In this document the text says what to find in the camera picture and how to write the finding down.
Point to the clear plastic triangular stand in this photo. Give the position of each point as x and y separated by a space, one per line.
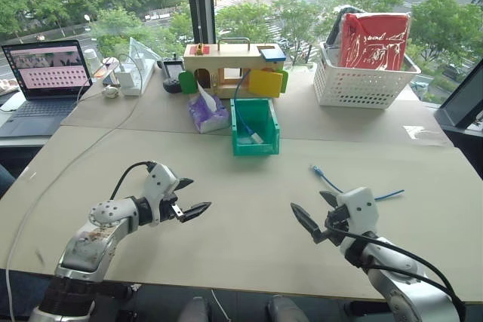
139 50

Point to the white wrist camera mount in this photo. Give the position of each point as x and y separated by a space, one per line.
160 180
360 209

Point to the wooden box with coloured doors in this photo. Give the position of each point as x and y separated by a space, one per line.
222 59

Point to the dark rounded grey shape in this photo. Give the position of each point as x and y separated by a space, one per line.
283 310
194 310

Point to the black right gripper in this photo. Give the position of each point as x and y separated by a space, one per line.
336 224

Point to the black item behind red package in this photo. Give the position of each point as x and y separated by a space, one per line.
336 31

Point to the pink round disc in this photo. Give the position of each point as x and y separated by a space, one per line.
110 62

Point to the small beige shell object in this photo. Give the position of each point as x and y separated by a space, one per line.
110 92

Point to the white power adapter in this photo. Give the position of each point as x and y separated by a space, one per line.
128 78

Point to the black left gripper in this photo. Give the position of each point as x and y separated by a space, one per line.
169 207

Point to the white plastic basket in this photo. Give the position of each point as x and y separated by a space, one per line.
354 86

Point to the black monitor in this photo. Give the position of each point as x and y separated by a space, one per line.
462 105

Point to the green plastic bin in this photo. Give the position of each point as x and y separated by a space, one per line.
256 114

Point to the open dark laptop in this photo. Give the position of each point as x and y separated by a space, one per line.
45 73

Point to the clear tape patch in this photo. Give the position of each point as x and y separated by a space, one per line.
424 134

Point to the purple tissue pack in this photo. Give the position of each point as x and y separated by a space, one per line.
207 112

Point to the red plastic-wrapped package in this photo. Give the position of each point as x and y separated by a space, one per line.
377 41

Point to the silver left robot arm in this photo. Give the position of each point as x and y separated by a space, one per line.
87 246

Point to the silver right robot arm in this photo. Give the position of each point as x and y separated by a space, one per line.
396 292

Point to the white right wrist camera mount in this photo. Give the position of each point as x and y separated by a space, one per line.
360 209

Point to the black handheld controller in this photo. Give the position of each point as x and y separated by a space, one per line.
173 73

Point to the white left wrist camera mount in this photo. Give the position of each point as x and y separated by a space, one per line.
160 180

